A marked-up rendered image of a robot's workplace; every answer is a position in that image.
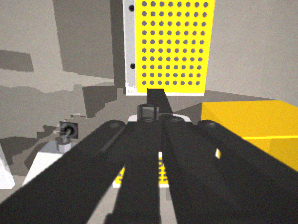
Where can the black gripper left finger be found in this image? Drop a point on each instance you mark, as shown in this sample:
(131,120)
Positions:
(70,189)

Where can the yellow waste bin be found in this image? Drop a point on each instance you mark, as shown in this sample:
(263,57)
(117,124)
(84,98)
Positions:
(257,121)

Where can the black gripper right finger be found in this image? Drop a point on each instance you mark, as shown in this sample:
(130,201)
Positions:
(256,183)

